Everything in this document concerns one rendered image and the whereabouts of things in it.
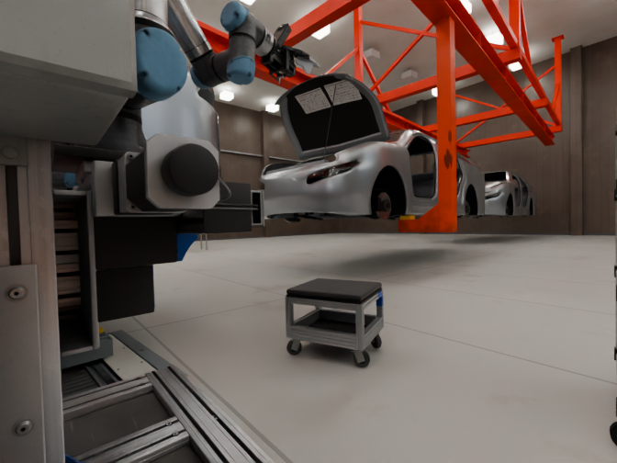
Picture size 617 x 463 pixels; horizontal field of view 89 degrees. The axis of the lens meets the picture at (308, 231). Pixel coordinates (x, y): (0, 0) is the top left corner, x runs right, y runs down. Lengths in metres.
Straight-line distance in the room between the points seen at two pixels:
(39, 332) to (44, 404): 0.08
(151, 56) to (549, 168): 14.61
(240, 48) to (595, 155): 14.20
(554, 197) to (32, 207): 14.73
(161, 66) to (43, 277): 0.44
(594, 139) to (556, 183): 1.73
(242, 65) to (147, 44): 0.31
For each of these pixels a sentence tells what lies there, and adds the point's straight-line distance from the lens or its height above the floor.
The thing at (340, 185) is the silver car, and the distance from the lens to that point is 3.35.
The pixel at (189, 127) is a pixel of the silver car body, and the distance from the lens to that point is 2.12.
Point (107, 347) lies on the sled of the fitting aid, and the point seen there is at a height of 0.13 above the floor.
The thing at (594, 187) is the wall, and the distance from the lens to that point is 14.64.
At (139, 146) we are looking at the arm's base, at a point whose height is 0.84.
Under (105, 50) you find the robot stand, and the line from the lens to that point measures 0.28.
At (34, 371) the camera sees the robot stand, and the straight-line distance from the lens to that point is 0.48.
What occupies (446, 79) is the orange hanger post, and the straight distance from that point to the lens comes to 4.30.
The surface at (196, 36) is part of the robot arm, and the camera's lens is 1.06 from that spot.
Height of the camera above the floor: 0.66
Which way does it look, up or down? 1 degrees down
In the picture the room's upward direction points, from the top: 1 degrees counter-clockwise
